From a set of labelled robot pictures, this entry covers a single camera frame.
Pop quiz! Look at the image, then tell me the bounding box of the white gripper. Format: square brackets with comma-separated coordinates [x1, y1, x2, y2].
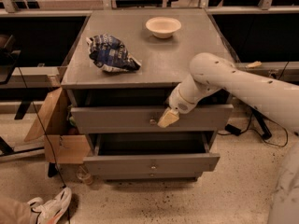
[158, 85, 198, 128]

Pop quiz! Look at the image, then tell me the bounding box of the grey top drawer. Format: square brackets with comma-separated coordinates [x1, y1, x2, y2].
[71, 105, 233, 134]

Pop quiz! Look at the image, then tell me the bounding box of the grey drawer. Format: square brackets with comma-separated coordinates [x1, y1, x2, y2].
[99, 172, 203, 180]
[84, 133, 220, 175]
[71, 105, 233, 134]

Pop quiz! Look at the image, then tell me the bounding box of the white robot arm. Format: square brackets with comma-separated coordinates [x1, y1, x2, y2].
[158, 53, 299, 224]

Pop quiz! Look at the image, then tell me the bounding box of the grey bottom drawer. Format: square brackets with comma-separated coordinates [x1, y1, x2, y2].
[99, 172, 203, 180]

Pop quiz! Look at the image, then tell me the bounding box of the grey middle drawer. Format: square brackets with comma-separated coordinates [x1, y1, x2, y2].
[84, 133, 220, 175]

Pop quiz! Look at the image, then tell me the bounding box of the grey drawer cabinet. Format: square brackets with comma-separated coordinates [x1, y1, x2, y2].
[61, 8, 244, 181]

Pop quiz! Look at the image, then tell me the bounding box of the open cardboard box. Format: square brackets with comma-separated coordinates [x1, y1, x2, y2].
[24, 88, 91, 164]

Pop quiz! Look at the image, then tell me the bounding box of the black power adapter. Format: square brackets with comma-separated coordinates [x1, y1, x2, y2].
[225, 124, 241, 136]

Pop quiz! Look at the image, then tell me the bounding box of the white paper bowl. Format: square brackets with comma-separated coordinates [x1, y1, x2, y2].
[146, 17, 181, 39]

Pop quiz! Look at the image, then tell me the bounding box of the crumpled blue chip bag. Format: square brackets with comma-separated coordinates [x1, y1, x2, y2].
[86, 34, 141, 73]

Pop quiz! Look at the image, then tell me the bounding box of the small beige foam piece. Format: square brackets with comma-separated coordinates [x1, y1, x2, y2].
[246, 61, 262, 68]

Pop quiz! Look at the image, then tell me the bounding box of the clear plastic cup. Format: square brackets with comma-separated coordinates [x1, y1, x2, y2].
[76, 166, 93, 185]

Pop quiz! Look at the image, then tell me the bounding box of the grey bench at right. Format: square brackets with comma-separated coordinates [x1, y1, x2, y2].
[235, 62, 299, 84]

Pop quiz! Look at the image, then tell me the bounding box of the grey bench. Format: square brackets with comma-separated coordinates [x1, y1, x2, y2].
[235, 62, 299, 84]
[0, 67, 60, 89]

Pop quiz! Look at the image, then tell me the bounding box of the grey bench at left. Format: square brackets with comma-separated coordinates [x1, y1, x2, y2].
[0, 67, 60, 89]

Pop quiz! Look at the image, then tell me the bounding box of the white sneaker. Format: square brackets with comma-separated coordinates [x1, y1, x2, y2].
[28, 188, 72, 224]

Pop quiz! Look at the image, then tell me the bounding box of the beige trouser leg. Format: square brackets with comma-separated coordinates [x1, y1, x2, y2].
[0, 197, 31, 224]

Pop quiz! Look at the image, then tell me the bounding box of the black floor cable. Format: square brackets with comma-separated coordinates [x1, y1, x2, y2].
[217, 109, 290, 148]

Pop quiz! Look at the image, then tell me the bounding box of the black cable at left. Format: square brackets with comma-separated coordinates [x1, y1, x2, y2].
[17, 66, 71, 224]

